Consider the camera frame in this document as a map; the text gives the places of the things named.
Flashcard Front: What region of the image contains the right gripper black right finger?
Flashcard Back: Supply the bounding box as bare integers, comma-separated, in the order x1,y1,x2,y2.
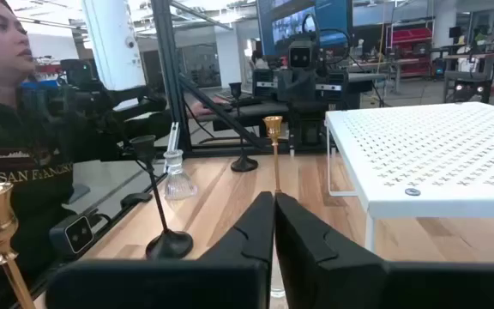
274,191,494,309

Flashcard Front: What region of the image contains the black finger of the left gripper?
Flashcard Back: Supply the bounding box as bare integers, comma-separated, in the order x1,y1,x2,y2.
297,73,316,103
279,73,298,103

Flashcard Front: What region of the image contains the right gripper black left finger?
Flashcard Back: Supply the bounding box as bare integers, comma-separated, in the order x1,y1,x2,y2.
45,191,276,309

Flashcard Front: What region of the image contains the short gold candlestick holder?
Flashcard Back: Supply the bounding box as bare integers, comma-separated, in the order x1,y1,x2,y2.
262,115,284,195

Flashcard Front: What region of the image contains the short black candlestick holder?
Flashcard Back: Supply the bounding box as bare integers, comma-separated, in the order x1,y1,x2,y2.
128,134,195,261

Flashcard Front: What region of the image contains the tall black candlestick holder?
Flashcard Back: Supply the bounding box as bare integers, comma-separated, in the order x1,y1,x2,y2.
228,82,260,173

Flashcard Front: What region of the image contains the dark office desk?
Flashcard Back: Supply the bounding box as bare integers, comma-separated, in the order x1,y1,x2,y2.
211,99,292,132

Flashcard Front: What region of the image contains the black keyboard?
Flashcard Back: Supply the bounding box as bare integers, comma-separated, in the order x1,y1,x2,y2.
214,88,266,109

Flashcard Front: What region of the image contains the monitor with blue screen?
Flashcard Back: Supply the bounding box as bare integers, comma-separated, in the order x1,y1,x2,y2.
255,0,354,58

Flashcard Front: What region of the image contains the red storage shelving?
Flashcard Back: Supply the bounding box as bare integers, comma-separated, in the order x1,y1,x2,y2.
389,27,436,79

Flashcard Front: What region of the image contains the white perforated metal shelf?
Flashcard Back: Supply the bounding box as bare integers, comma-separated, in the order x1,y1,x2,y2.
323,101,494,254

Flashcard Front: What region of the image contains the white pillar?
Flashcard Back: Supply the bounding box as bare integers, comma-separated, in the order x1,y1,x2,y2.
81,0,147,92

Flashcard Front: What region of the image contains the person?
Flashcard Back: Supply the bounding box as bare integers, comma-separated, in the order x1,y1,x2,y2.
0,0,227,309

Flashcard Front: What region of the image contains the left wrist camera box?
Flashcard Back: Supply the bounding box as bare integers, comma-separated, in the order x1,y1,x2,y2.
288,39,317,70

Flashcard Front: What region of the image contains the black frame clip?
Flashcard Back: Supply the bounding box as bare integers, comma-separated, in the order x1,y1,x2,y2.
119,191,154,210

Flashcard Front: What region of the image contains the black camera cable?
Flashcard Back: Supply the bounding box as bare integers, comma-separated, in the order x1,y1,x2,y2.
88,209,114,228

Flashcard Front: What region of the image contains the black table-level camera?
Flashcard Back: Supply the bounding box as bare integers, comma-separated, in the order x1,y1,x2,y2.
49,214,96,259

